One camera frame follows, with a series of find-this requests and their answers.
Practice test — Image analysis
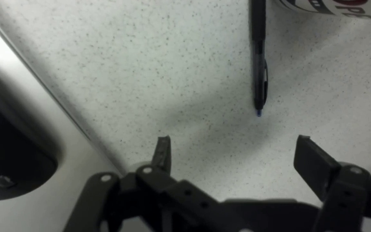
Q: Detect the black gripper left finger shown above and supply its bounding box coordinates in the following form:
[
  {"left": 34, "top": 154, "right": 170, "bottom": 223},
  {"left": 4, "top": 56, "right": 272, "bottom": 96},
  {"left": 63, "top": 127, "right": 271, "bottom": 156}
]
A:
[{"left": 62, "top": 136, "right": 225, "bottom": 232}]

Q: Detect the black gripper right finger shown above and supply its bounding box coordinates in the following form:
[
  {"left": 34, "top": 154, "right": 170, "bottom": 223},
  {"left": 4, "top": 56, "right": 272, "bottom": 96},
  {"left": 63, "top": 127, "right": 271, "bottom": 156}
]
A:
[{"left": 292, "top": 134, "right": 371, "bottom": 232}]

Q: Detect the black marker pen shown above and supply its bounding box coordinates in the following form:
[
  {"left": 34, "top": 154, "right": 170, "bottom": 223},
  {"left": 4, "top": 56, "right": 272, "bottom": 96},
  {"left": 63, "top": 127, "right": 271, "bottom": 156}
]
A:
[{"left": 249, "top": 0, "right": 269, "bottom": 119}]

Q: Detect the silver closed laptop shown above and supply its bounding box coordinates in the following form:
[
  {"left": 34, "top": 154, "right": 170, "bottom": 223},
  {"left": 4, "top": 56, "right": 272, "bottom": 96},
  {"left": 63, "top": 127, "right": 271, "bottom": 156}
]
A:
[{"left": 0, "top": 8, "right": 125, "bottom": 232}]

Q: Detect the white mug orange inside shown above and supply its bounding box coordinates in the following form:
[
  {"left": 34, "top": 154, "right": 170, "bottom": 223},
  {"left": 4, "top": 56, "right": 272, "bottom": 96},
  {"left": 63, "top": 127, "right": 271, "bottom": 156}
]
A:
[{"left": 272, "top": 0, "right": 371, "bottom": 22}]

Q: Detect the black computer mouse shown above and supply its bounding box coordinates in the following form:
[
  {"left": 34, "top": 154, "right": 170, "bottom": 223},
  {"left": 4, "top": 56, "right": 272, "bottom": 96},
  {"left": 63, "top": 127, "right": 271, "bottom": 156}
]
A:
[{"left": 0, "top": 63, "right": 61, "bottom": 203}]

